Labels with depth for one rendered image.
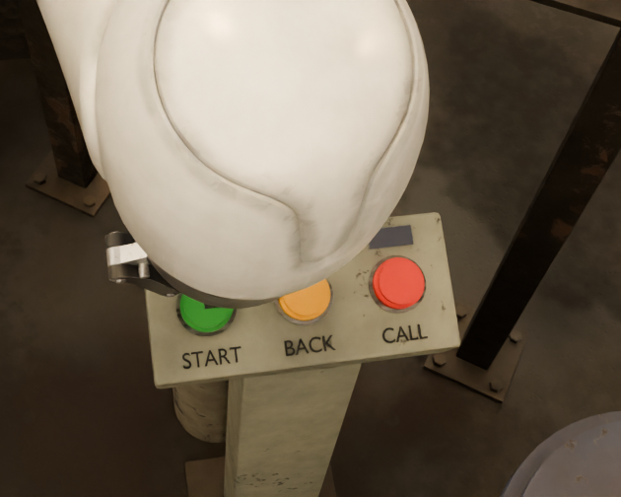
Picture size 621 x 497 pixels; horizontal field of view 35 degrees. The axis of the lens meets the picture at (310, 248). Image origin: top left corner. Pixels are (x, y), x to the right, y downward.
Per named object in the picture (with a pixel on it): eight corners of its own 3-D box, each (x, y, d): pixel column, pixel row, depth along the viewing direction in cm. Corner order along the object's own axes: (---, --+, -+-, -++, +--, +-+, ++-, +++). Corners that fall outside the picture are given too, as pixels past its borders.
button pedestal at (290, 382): (166, 466, 129) (135, 212, 76) (343, 441, 133) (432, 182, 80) (178, 591, 121) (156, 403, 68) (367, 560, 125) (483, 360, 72)
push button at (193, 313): (176, 285, 75) (176, 281, 74) (229, 279, 76) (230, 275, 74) (182, 336, 75) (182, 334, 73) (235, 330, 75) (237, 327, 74)
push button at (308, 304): (273, 274, 77) (275, 270, 75) (323, 268, 77) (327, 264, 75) (280, 324, 76) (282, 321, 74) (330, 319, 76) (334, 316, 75)
